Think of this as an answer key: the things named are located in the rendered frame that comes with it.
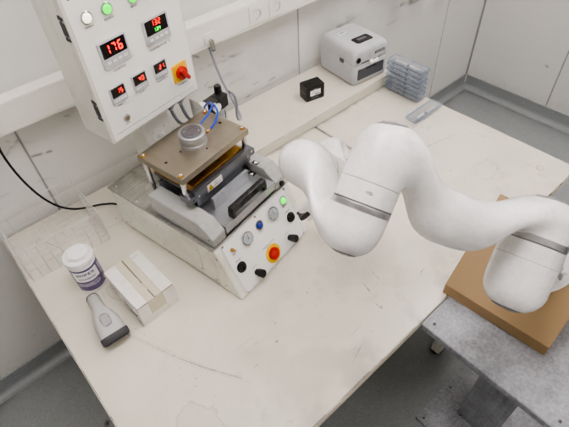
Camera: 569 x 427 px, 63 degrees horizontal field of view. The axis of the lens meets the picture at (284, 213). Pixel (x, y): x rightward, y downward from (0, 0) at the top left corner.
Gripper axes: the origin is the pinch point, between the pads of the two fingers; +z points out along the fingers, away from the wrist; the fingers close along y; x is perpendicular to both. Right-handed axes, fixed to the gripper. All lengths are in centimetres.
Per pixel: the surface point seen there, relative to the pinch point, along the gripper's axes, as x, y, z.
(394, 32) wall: -29, -149, 38
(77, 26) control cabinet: -68, 26, -24
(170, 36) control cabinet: -61, 2, -13
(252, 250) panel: -2.7, 17.9, 6.6
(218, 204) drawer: -19.4, 18.2, 2.0
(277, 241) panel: 1.1, 8.7, 8.7
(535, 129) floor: 78, -216, 54
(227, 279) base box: -1.9, 28.9, 9.1
